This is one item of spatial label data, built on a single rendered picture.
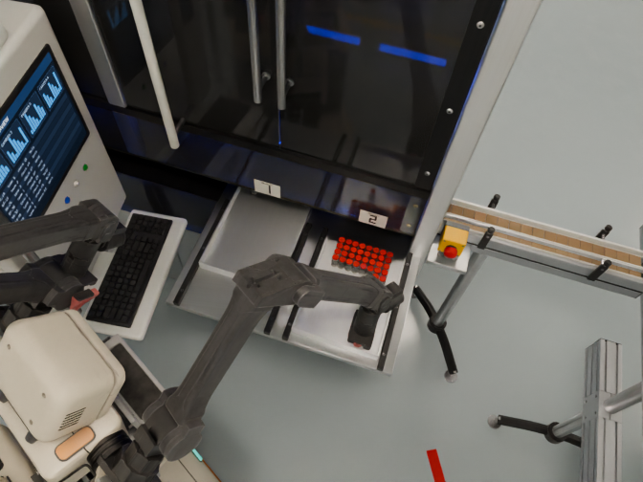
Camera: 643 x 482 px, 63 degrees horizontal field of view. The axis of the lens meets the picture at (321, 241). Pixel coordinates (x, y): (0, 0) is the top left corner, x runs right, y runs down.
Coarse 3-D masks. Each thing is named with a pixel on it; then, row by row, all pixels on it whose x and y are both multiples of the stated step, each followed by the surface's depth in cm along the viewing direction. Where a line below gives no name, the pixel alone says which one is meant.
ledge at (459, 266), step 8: (432, 248) 171; (464, 248) 171; (432, 256) 169; (464, 256) 170; (432, 264) 169; (440, 264) 168; (448, 264) 168; (456, 264) 168; (464, 264) 168; (456, 272) 168; (464, 272) 167
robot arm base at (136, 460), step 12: (132, 444) 101; (120, 456) 101; (132, 456) 100; (144, 456) 100; (156, 456) 102; (108, 468) 101; (120, 468) 100; (132, 468) 100; (144, 468) 100; (156, 468) 104; (120, 480) 100; (132, 480) 100; (144, 480) 100; (156, 480) 106
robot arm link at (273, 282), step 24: (264, 264) 94; (288, 264) 96; (240, 288) 90; (264, 288) 89; (288, 288) 91; (240, 312) 90; (264, 312) 92; (216, 336) 93; (240, 336) 93; (216, 360) 94; (192, 384) 96; (216, 384) 99; (168, 408) 100; (192, 408) 98; (192, 432) 99; (168, 456) 99
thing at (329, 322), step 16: (320, 256) 163; (336, 272) 164; (400, 272) 164; (320, 304) 158; (336, 304) 158; (352, 304) 158; (304, 320) 155; (320, 320) 155; (336, 320) 155; (384, 320) 156; (304, 336) 152; (320, 336) 149; (336, 336) 153; (384, 336) 150; (368, 352) 147
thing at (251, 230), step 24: (240, 192) 178; (240, 216) 173; (264, 216) 173; (288, 216) 174; (216, 240) 168; (240, 240) 168; (264, 240) 169; (288, 240) 169; (216, 264) 163; (240, 264) 164
